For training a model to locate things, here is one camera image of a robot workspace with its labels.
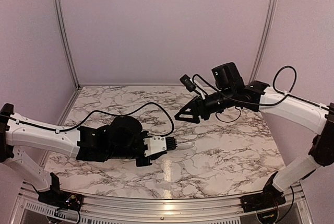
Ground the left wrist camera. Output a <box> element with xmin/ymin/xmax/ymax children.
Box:
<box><xmin>144</xmin><ymin>136</ymin><xmax>177</xmax><ymax>157</ymax></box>

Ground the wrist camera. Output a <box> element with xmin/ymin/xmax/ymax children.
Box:
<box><xmin>144</xmin><ymin>136</ymin><xmax>177</xmax><ymax>157</ymax></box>
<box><xmin>180</xmin><ymin>74</ymin><xmax>196</xmax><ymax>92</ymax></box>

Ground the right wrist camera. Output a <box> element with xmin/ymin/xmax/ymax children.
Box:
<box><xmin>180</xmin><ymin>74</ymin><xmax>196</xmax><ymax>92</ymax></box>

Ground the left aluminium frame post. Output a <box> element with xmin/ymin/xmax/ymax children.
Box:
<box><xmin>53</xmin><ymin>0</ymin><xmax>80</xmax><ymax>90</ymax></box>

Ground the front aluminium rail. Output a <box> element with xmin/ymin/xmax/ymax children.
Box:
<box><xmin>15</xmin><ymin>181</ymin><xmax>314</xmax><ymax>224</ymax></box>

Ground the right aluminium frame post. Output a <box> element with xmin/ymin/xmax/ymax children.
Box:
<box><xmin>249</xmin><ymin>0</ymin><xmax>278</xmax><ymax>82</ymax></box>

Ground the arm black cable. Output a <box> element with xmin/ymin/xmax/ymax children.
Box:
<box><xmin>193</xmin><ymin>65</ymin><xmax>329</xmax><ymax>123</ymax></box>
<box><xmin>0</xmin><ymin>102</ymin><xmax>175</xmax><ymax>137</ymax></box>

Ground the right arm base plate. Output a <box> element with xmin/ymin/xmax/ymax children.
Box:
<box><xmin>241</xmin><ymin>192</ymin><xmax>286</xmax><ymax>213</ymax></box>

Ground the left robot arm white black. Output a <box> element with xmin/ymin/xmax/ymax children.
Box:
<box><xmin>1</xmin><ymin>103</ymin><xmax>166</xmax><ymax>206</ymax></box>

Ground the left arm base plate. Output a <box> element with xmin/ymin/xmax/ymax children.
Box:
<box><xmin>38</xmin><ymin>191</ymin><xmax>84</xmax><ymax>211</ymax></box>

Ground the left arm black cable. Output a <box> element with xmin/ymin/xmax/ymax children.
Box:
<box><xmin>0</xmin><ymin>102</ymin><xmax>175</xmax><ymax>137</ymax></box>

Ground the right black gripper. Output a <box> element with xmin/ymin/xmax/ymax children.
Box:
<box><xmin>174</xmin><ymin>87</ymin><xmax>236</xmax><ymax>124</ymax></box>

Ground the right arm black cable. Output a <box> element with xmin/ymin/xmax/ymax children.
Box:
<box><xmin>193</xmin><ymin>65</ymin><xmax>329</xmax><ymax>123</ymax></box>

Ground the white remote control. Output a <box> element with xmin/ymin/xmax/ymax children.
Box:
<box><xmin>176</xmin><ymin>142</ymin><xmax>195</xmax><ymax>150</ymax></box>

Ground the aluminium frame post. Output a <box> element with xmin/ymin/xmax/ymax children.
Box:
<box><xmin>53</xmin><ymin>0</ymin><xmax>80</xmax><ymax>90</ymax></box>
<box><xmin>249</xmin><ymin>0</ymin><xmax>278</xmax><ymax>82</ymax></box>

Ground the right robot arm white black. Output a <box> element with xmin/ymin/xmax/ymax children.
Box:
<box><xmin>175</xmin><ymin>62</ymin><xmax>333</xmax><ymax>207</ymax></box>

